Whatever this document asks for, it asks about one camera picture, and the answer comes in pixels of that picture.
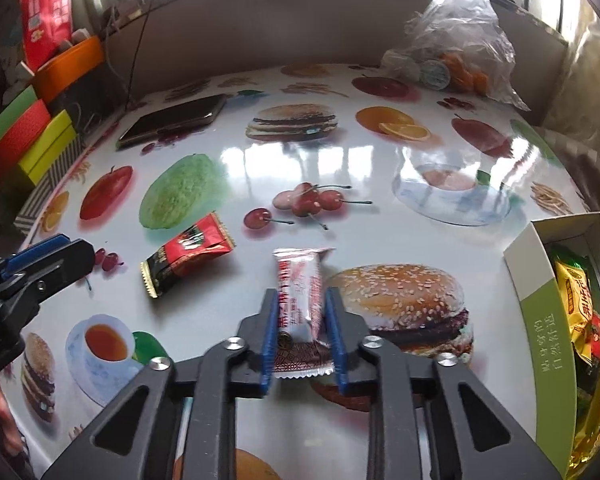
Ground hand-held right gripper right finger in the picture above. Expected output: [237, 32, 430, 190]
[325, 286, 563, 480]

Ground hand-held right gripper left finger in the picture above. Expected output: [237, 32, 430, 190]
[42, 287, 281, 480]

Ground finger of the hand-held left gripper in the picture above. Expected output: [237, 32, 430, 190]
[0, 234, 72, 287]
[0, 239, 97, 332]

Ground white and pink snack packet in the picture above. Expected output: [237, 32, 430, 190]
[271, 246, 337, 381]

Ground green cardboard box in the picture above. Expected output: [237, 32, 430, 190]
[502, 211, 600, 480]

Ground yellow peanut crisp packet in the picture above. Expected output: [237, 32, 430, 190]
[554, 260, 600, 361]

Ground large green snack packet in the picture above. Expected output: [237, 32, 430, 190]
[550, 245, 588, 271]

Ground long gold snack packet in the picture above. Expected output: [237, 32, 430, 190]
[567, 375, 600, 480]

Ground orange snacks in bag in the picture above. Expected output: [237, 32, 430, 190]
[440, 52, 491, 96]

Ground black and white striped box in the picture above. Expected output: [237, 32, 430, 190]
[15, 135, 83, 233]

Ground yellow-green box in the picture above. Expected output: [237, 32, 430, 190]
[17, 110, 77, 188]

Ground red textured box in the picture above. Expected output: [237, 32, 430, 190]
[0, 99, 52, 186]

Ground green lidded box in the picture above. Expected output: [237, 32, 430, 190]
[0, 85, 38, 156]

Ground black smartphone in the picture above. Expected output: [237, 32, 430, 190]
[116, 94, 228, 150]

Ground fruit printed tablecloth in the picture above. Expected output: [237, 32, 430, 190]
[0, 62, 596, 480]

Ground orange box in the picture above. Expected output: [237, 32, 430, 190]
[32, 36, 106, 103]

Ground large red packet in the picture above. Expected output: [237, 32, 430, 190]
[19, 0, 76, 71]

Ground jelly cup with teal lid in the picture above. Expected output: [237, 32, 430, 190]
[420, 60, 451, 91]

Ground clear plastic bag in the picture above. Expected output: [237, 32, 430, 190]
[380, 0, 531, 111]

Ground cream patterned curtain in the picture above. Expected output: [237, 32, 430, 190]
[545, 20, 600, 211]

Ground black cable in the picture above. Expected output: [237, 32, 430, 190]
[126, 0, 157, 107]

